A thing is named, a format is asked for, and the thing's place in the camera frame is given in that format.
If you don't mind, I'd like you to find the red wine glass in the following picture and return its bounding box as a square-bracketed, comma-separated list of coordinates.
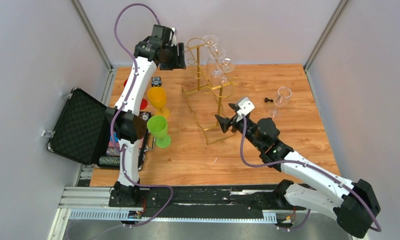
[123, 78, 148, 111]

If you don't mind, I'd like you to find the black poker chip case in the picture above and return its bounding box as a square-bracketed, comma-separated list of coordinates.
[46, 87, 152, 170]

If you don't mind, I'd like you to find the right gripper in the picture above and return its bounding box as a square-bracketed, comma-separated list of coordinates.
[215, 114, 263, 151]

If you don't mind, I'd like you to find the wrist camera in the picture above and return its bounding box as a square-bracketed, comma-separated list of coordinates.
[169, 27, 178, 46]
[235, 97, 255, 122]

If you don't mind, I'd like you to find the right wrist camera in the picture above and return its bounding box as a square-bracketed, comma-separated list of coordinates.
[235, 97, 255, 122]

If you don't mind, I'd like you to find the clear wine glass front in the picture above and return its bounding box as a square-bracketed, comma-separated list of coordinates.
[268, 86, 292, 118]

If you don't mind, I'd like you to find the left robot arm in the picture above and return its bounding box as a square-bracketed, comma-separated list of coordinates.
[105, 24, 186, 207]

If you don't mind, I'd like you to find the green wine glass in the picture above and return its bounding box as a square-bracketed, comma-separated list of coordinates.
[147, 115, 171, 149]

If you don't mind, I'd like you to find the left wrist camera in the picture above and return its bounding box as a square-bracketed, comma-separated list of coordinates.
[169, 27, 178, 46]

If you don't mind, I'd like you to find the clear wine glass rearmost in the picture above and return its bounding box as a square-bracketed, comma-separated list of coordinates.
[201, 35, 219, 47]

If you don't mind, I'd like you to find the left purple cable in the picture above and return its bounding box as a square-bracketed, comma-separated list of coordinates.
[109, 2, 174, 228]

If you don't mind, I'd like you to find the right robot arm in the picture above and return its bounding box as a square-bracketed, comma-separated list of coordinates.
[215, 101, 382, 239]

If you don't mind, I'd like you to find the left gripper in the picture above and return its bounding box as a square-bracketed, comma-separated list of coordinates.
[159, 42, 186, 71]

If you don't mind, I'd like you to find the black chess pawn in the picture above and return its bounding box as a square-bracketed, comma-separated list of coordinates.
[264, 97, 274, 103]

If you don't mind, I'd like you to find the gold wire glass rack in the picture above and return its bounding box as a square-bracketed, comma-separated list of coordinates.
[181, 37, 238, 146]

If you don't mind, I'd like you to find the orange wine glass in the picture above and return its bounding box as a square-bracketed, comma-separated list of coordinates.
[147, 86, 170, 118]

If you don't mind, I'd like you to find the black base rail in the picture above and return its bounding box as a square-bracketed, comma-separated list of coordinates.
[64, 184, 320, 223]

